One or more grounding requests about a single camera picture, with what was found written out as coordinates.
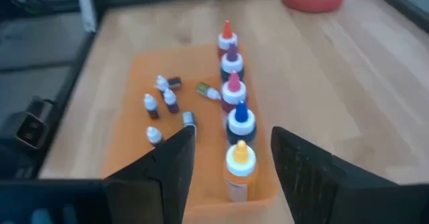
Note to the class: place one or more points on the small green dropper bottle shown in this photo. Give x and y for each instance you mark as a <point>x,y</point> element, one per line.
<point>204,89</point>

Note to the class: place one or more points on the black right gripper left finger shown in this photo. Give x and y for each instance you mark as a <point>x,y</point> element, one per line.
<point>134,200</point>

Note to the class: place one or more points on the large bottle yellow cap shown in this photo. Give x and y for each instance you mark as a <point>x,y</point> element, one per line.
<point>239,170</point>

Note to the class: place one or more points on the large bottle blue cap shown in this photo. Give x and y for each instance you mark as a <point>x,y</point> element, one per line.
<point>241,125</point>

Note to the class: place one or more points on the translucent orange plastic bin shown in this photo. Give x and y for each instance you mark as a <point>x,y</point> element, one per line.
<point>187,66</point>

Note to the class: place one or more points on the large bottle orange cap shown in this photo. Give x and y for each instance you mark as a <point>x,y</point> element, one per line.
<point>227,39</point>

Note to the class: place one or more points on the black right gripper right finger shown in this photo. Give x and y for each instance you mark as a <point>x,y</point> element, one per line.
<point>335,197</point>

